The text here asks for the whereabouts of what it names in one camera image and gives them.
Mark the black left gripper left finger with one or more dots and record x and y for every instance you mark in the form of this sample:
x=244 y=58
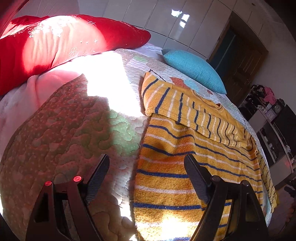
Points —
x=48 y=219

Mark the yellow striped knit sweater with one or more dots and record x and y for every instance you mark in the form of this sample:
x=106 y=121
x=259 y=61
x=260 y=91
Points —
x=187 y=133

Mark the cluttered shelf unit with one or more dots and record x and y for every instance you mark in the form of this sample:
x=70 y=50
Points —
x=267 y=116

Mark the patchwork heart quilt bedspread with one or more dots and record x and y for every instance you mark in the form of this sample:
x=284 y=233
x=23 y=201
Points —
x=99 y=112

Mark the pink fleece blanket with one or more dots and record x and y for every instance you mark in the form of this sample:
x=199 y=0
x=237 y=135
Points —
x=20 y=103

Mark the turquoise knit cushion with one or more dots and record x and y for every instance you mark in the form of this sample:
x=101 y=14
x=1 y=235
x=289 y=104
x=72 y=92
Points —
x=195 y=68

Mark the dark wooden door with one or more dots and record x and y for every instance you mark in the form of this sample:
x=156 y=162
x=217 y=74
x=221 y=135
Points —
x=237 y=58

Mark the red plush pillow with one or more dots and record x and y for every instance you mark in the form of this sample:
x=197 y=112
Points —
x=32 y=45

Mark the white glossy wardrobe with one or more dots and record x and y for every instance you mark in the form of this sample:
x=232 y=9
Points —
x=194 y=26

